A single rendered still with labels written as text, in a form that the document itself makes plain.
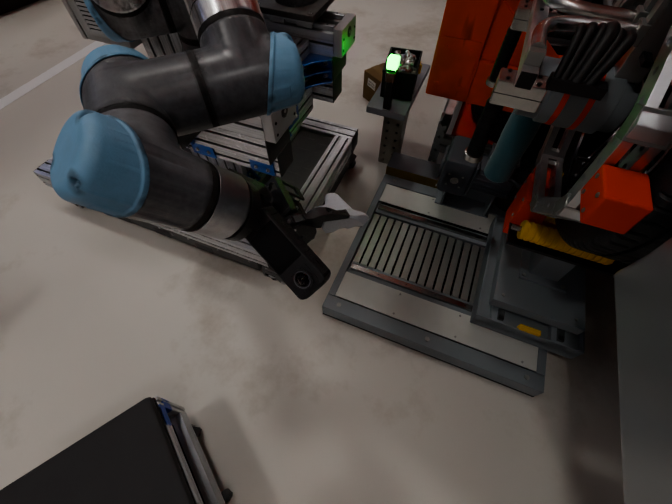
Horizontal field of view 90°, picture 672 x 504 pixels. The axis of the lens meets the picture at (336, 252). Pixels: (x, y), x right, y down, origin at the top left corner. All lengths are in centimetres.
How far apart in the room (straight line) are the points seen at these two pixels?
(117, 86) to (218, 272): 126
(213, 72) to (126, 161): 13
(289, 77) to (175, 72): 11
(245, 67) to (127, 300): 140
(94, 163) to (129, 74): 13
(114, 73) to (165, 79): 4
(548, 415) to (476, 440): 28
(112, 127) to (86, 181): 5
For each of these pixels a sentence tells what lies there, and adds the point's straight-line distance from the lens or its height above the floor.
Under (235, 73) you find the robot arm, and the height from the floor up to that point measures 112.
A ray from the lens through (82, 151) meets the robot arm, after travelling 30.
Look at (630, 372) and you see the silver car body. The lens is 69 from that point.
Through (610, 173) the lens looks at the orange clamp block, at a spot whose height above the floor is 88.
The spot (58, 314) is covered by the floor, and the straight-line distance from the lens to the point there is 181.
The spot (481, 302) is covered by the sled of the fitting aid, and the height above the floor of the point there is 15.
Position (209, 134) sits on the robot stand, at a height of 65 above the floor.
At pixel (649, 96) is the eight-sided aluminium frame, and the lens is 76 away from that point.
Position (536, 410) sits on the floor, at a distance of 149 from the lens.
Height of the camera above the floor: 130
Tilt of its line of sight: 57 degrees down
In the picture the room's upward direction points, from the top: straight up
